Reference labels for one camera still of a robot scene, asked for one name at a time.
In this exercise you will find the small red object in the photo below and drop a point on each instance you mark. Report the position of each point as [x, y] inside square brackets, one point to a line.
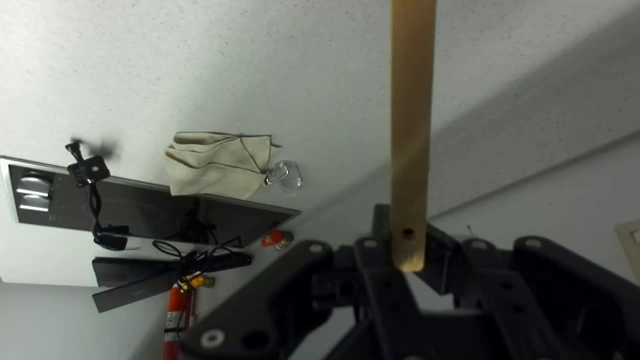
[276, 238]

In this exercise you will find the clear plastic piece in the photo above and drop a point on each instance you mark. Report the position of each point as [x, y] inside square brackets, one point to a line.
[284, 174]

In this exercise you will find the wooden spoon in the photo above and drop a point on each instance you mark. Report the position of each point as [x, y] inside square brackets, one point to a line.
[412, 133]

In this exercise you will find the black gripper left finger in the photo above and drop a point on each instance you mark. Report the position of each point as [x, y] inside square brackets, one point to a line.
[313, 292]

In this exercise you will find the black tools pile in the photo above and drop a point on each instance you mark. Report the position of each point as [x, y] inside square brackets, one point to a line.
[153, 206]

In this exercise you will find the red fire extinguisher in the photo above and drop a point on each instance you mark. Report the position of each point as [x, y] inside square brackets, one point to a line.
[177, 320]

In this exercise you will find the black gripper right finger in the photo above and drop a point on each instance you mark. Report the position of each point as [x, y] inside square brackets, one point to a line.
[532, 292]

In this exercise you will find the beige wall switch plate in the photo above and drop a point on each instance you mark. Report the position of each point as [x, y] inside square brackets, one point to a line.
[630, 247]

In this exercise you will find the beige cloth bag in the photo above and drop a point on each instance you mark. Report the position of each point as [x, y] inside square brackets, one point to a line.
[213, 162]

